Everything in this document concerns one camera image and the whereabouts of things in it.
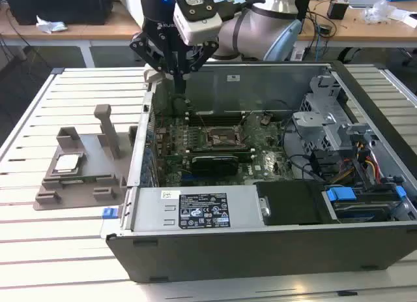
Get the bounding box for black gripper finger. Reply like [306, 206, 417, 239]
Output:
[180, 40, 220, 97]
[129, 31, 181, 97]

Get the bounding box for silver CPU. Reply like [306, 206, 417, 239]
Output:
[53, 154, 81, 174]

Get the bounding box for CPU socket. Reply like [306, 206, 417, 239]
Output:
[204, 125, 244, 147]

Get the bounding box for grey plastic case latch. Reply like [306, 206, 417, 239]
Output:
[143, 63, 173, 84]

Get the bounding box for large white box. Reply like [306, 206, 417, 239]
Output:
[109, 0, 146, 27]

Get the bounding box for wooden desk with white legs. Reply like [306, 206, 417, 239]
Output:
[0, 1, 146, 68]

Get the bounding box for black RAM slot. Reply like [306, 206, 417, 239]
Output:
[186, 143, 254, 162]
[188, 112, 244, 127]

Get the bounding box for pale blue teach pendant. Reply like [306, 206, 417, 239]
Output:
[263, 18, 303, 62]

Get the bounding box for white barcode label box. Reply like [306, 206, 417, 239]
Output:
[291, 42, 310, 61]

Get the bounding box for large black box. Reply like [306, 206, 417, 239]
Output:
[5, 0, 114, 26]

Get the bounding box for crumpled white paper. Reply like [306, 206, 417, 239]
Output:
[35, 14, 68, 35]

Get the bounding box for black graphics card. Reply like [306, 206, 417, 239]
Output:
[190, 154, 241, 177]

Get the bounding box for tall black speaker box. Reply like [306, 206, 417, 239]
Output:
[295, 0, 311, 22]

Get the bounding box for green motherboard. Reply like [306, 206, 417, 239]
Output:
[152, 114, 296, 187]

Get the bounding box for small black cube box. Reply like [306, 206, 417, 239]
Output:
[326, 0, 350, 21]

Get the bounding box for black office chair base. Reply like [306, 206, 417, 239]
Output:
[336, 46, 417, 67]

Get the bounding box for grey metal drive cage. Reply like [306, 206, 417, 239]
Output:
[291, 72, 375, 155]

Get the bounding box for grey-brown parts rack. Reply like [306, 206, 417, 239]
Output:
[33, 103, 140, 213]

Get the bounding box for grey power supply with label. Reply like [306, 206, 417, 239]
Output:
[119, 184, 272, 234]

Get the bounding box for black plastic shroud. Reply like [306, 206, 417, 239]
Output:
[253, 180, 327, 226]

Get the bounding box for grey flat tray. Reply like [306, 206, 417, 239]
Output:
[347, 0, 389, 10]

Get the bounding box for crumpled clear plastic bag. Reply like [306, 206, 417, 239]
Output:
[359, 0, 397, 25]

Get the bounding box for hard disk in blue carrier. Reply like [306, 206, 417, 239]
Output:
[321, 186, 403, 224]

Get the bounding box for black open PC case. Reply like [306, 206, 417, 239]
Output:
[106, 59, 417, 283]

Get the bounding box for white paper sheet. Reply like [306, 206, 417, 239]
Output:
[386, 7, 417, 28]

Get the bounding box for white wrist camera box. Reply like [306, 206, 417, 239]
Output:
[170, 0, 223, 46]

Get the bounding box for locking lever wire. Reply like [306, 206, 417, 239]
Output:
[210, 134, 240, 145]

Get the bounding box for blue hanging cable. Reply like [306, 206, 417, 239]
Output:
[311, 20, 330, 62]

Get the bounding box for wooden desk with cables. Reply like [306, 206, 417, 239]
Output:
[293, 0, 417, 50]

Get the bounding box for red yellow wire bundle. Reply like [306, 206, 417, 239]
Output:
[337, 140, 382, 185]

